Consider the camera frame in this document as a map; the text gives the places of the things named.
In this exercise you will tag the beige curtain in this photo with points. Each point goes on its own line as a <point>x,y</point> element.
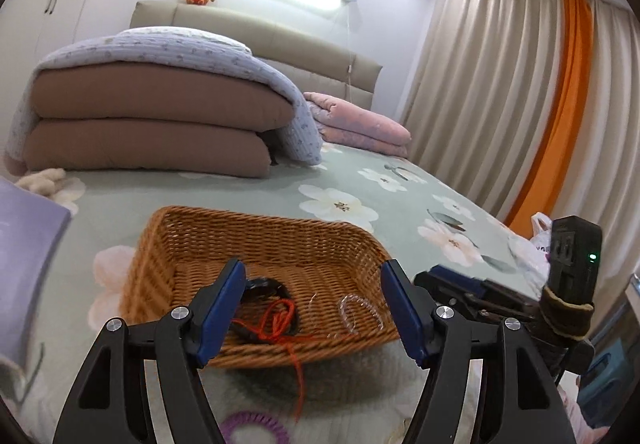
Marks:
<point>615,124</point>
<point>475,89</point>

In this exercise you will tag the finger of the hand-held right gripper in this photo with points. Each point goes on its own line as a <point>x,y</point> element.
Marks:
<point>457,276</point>
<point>440,291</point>

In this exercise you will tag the green floral bedsheet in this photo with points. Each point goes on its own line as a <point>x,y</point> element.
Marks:
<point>200,189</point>

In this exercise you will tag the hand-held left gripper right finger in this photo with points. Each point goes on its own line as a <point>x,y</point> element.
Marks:
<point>405,319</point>

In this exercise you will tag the purple book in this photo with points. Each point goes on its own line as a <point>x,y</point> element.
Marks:
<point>25,264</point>

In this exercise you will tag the folded pink blanket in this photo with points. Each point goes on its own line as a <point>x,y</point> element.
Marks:
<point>360,129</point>

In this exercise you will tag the beige padded headboard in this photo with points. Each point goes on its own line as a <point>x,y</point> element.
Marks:
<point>300,39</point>

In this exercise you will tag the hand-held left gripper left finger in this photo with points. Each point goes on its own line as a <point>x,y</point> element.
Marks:
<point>222,314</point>

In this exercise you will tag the white wardrobe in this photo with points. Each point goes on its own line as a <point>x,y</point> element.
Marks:
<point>65,49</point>

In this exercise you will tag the brown wicker basket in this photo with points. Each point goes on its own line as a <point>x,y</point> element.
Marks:
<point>300,244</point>

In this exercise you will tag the blue plastic object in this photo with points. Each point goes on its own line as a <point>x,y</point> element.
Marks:
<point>605,374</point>

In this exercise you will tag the white plastic bag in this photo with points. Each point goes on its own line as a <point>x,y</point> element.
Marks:
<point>537,244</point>

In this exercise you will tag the white plush toy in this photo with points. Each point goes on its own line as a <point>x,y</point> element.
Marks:
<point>42,180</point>

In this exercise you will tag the folded brown and lavender quilt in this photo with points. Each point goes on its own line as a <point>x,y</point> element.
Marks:
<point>150,99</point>

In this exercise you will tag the orange curtain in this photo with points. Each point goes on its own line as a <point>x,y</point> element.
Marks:
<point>565,114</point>

